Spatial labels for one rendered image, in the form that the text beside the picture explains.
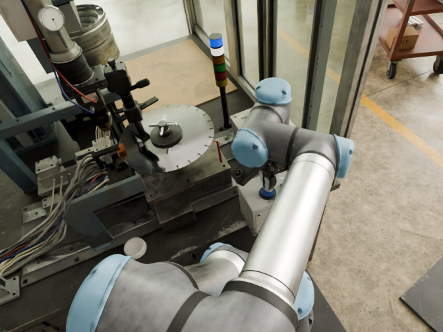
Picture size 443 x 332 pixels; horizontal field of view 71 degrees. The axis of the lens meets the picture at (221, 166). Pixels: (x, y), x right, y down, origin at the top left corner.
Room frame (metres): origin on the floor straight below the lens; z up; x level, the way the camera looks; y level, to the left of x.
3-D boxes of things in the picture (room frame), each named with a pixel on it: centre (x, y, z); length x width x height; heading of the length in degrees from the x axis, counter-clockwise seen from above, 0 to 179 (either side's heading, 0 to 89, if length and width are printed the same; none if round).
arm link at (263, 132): (0.43, -0.09, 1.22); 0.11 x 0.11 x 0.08; 57
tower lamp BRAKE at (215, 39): (1.00, -0.06, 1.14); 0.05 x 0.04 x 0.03; 16
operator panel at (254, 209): (0.56, -0.18, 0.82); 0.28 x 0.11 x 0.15; 106
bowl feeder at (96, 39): (1.49, 0.55, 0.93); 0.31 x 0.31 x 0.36
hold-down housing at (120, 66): (0.75, 0.23, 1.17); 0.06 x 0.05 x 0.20; 97
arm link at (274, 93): (0.52, -0.13, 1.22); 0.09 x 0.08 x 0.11; 147
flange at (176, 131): (0.79, 0.17, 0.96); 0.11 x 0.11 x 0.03
